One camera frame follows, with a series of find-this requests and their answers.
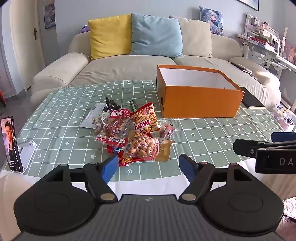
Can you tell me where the red yellow snack stick bag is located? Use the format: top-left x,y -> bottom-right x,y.
131,103 -> 161,133

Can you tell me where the smartphone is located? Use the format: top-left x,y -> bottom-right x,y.
0,116 -> 23,174

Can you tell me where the stack of books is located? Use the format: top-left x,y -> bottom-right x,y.
237,34 -> 273,50

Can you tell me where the yellow pillow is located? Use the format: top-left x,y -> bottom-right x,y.
87,14 -> 133,61

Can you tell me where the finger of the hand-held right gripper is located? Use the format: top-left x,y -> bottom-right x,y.
271,132 -> 296,142
233,138 -> 296,159

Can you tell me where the white plastic bag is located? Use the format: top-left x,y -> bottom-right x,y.
270,104 -> 296,132

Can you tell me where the printed figure pillow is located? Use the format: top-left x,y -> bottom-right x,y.
199,6 -> 224,36

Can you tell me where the beige pillow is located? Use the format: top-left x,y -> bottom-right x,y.
169,15 -> 213,58

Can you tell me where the black notebook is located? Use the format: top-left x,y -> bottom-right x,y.
239,87 -> 266,109

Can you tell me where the silver foil snack packet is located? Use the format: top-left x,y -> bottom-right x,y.
79,103 -> 107,129

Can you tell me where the light blue pillow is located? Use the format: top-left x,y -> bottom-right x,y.
130,13 -> 184,58

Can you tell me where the white phone stand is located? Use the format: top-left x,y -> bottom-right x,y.
17,140 -> 37,174

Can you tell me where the orange cardboard box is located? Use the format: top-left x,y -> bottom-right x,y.
156,65 -> 245,118

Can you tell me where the tan paper snack packet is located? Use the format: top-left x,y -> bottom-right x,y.
154,139 -> 175,162

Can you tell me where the clear packet of brown nuggets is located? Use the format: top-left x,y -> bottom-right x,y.
123,132 -> 160,161

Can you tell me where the red snack packet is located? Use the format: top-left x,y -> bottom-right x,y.
106,143 -> 132,168

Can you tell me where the black framed picture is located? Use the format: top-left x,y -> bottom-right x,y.
236,0 -> 259,11

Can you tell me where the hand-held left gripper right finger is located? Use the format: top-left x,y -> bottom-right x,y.
179,153 -> 255,204

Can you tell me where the white shelf with books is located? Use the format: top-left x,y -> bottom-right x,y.
237,14 -> 296,109

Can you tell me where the beige sofa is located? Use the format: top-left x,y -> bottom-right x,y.
31,30 -> 281,107

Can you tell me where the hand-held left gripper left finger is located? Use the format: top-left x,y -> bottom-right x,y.
40,155 -> 119,204

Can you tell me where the wall poster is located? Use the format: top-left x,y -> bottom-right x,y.
44,0 -> 56,29

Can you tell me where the dark book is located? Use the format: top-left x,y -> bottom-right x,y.
230,61 -> 259,80

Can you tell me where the small pink candy packet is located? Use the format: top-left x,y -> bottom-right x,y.
159,123 -> 180,140

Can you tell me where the green checked tablecloth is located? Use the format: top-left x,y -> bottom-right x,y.
1,80 -> 296,183

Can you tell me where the clear packet with green edge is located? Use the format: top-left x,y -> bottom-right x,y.
92,115 -> 109,136

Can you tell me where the white door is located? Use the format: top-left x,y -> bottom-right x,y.
9,0 -> 44,91

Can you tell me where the fluffy pink rug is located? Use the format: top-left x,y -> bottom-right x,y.
281,196 -> 296,232

